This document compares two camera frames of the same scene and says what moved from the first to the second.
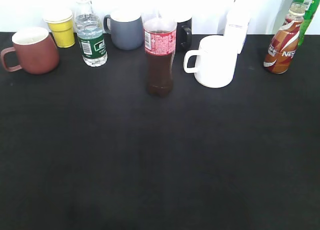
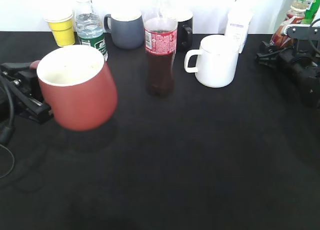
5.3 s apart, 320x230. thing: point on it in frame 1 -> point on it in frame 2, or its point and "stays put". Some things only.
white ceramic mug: (215, 61) stays put
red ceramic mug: (36, 51) -> (78, 86)
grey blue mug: (126, 29) stays put
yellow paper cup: (61, 22) stays put
